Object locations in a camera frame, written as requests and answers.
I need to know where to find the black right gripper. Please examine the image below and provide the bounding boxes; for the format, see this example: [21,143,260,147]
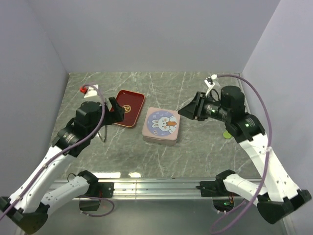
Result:
[178,91,230,122]

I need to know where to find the grey metal tongs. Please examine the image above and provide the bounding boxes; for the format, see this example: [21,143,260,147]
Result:
[97,126,108,143]

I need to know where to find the silver tin lid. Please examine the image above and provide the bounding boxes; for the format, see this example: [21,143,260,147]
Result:
[142,107,180,140]

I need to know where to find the pink cookie tin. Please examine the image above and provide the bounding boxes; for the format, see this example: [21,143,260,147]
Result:
[143,136,177,146]

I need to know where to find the green round cookie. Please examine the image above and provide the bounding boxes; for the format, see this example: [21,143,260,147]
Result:
[223,131,232,139]

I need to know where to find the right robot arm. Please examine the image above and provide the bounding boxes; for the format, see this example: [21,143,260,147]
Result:
[178,86,312,224]

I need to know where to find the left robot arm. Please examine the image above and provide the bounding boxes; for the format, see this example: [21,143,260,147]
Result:
[0,97,125,235]

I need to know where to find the red lacquer tray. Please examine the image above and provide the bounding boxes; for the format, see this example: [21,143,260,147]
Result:
[115,90,145,128]

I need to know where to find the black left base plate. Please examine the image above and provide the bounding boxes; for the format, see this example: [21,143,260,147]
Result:
[92,182,114,198]

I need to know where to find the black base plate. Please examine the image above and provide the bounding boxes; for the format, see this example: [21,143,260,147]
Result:
[196,181,239,197]
[92,182,114,198]

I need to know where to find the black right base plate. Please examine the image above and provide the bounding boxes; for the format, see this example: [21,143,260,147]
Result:
[196,181,239,197]

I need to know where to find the aluminium front rail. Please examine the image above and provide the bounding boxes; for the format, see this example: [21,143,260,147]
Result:
[48,178,265,201]

